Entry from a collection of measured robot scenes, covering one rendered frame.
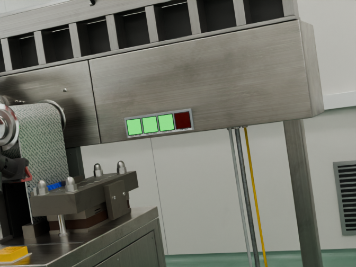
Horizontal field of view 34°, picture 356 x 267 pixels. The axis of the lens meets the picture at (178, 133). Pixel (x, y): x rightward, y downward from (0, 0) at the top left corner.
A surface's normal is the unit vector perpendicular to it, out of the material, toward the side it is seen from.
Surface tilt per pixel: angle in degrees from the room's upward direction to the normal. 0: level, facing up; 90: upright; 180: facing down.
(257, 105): 90
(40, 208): 90
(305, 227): 90
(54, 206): 90
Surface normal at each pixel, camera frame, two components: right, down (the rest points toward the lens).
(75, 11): -0.38, 0.11
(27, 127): 0.91, -0.11
